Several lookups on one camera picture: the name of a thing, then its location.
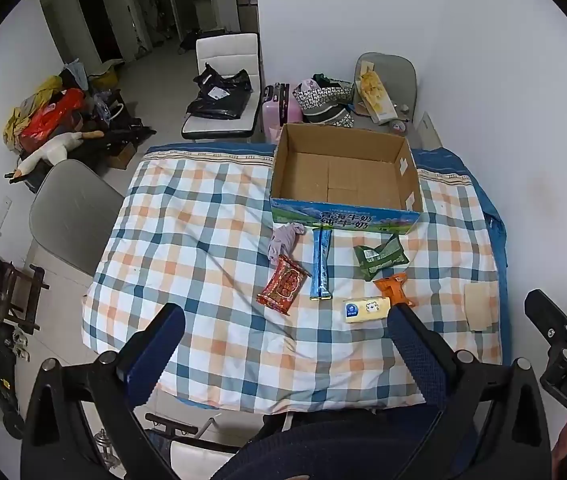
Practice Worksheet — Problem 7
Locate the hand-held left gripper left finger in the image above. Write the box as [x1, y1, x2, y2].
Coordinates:
[21, 302, 187, 480]

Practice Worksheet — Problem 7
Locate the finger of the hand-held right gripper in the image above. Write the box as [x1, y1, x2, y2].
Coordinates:
[524, 288, 567, 350]

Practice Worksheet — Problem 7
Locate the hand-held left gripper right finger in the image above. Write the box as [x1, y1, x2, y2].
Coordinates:
[387, 305, 551, 480]

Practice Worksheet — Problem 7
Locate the yellow white snack packet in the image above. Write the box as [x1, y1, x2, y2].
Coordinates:
[342, 297, 393, 324]

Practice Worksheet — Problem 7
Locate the orange snack packet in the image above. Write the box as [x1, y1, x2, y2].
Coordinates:
[373, 272, 415, 309]

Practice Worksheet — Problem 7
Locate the green snack packet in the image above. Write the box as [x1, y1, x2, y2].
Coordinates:
[353, 233, 410, 282]

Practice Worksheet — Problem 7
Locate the long blue snack packet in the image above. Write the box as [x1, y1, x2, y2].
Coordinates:
[309, 227, 333, 302]

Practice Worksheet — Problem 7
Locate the red snack packet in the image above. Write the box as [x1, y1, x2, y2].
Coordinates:
[256, 254, 311, 315]

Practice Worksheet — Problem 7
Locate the purple sock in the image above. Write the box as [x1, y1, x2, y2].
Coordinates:
[268, 223, 307, 264]

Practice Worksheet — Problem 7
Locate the beige paper sheet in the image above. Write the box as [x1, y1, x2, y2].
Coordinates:
[464, 282, 499, 332]

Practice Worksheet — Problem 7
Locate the plaid blanket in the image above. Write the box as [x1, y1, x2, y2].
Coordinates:
[81, 152, 507, 416]

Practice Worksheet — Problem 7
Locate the metal dumbbell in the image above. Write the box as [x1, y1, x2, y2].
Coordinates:
[92, 430, 119, 466]

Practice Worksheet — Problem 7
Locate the black framed chair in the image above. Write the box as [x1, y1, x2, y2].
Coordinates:
[144, 412, 247, 480]

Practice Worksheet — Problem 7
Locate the grey shell chair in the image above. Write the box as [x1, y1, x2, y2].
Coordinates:
[28, 159, 125, 277]

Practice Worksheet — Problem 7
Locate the dark wooden rack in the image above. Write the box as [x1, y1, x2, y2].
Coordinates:
[0, 229, 50, 336]

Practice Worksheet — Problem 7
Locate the small brown cardboard box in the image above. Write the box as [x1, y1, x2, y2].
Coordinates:
[108, 141, 137, 170]

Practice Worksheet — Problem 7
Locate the pile of black bags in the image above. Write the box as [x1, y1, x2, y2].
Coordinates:
[81, 92, 158, 161]

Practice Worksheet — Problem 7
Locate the white goose plush toy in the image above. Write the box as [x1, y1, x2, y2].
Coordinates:
[10, 130, 105, 181]

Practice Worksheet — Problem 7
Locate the white board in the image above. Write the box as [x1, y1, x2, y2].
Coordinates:
[416, 111, 445, 152]

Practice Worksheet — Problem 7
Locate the red plastic bag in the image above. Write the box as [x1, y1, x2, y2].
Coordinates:
[20, 88, 87, 141]

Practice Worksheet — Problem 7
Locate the black plastic bag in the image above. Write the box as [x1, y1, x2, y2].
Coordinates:
[186, 63, 254, 121]

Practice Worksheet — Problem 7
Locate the yellow chips packet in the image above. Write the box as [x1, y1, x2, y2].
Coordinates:
[357, 62, 398, 126]

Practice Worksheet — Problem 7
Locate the pink suitcase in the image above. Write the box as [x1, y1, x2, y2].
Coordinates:
[262, 82, 304, 143]

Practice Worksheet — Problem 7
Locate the yellow bin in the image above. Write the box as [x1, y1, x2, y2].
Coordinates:
[88, 62, 125, 92]

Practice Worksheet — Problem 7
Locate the black white patterned tote bag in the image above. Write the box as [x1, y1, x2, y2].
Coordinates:
[292, 74, 355, 128]

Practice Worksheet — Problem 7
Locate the yellow cloth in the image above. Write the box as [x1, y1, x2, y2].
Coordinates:
[4, 76, 63, 151]

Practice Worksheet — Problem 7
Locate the grey cushioned chair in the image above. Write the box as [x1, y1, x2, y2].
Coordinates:
[351, 52, 418, 136]

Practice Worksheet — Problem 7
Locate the white padded chair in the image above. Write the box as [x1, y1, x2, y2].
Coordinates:
[181, 32, 260, 142]

